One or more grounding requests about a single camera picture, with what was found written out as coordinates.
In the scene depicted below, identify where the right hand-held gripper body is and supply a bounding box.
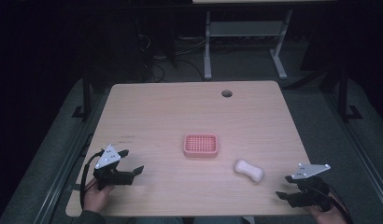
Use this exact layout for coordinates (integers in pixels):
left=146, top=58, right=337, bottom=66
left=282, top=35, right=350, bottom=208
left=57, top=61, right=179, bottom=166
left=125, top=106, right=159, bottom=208
left=287, top=162, right=334, bottom=213

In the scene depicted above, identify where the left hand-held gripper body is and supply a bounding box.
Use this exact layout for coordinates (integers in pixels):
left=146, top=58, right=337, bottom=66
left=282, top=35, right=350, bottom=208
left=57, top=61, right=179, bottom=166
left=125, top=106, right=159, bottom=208
left=93, top=144, right=135, bottom=191

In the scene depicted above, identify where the white soap bar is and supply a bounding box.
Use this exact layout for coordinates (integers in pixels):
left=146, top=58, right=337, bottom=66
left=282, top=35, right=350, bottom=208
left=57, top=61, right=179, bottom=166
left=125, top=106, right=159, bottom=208
left=234, top=159, right=265, bottom=184

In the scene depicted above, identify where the pink soap dish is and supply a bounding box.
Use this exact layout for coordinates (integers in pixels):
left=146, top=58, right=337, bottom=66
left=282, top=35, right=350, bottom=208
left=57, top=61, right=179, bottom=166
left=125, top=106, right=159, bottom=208
left=182, top=133, right=220, bottom=159

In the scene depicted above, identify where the person's right hand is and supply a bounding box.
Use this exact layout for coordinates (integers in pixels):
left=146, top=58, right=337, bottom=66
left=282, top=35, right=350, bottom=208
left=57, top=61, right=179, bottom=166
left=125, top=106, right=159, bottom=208
left=305, top=192, right=348, bottom=224

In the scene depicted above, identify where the person's left hand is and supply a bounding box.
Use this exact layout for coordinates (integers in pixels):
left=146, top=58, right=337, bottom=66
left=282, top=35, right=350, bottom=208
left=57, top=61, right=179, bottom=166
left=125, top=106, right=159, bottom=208
left=83, top=177, right=115, bottom=215

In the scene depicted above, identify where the black metal stand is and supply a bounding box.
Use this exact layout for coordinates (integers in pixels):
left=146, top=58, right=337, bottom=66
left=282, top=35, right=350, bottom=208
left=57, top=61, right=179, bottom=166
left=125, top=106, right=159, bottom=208
left=334, top=63, right=364, bottom=122
left=71, top=66, right=94, bottom=122

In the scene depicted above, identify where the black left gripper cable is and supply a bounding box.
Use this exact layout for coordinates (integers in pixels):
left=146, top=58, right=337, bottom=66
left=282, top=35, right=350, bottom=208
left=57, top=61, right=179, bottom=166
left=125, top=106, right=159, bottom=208
left=79, top=149, right=106, bottom=210

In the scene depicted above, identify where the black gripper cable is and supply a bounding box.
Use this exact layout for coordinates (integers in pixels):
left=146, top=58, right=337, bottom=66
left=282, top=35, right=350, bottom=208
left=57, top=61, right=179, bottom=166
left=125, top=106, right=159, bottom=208
left=317, top=181, right=354, bottom=224
left=79, top=149, right=106, bottom=210

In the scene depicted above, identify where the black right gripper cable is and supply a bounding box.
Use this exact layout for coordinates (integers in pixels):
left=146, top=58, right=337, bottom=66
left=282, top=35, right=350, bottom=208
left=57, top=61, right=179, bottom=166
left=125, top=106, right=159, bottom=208
left=317, top=181, right=354, bottom=224

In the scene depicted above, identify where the grey metal floor rail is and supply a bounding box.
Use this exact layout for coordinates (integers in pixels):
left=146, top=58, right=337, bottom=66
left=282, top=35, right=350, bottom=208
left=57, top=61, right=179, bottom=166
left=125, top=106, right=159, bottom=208
left=32, top=90, right=111, bottom=224
left=323, top=92, right=383, bottom=206

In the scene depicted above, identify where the bundle of floor cables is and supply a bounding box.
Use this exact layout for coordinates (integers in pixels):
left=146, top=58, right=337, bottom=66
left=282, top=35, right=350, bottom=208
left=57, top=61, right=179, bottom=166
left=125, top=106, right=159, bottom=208
left=135, top=32, right=207, bottom=83

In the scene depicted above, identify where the white metal desk frame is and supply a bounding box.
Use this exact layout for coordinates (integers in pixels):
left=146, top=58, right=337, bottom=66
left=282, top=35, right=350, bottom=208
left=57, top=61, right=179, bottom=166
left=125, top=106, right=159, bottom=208
left=203, top=8, right=294, bottom=82

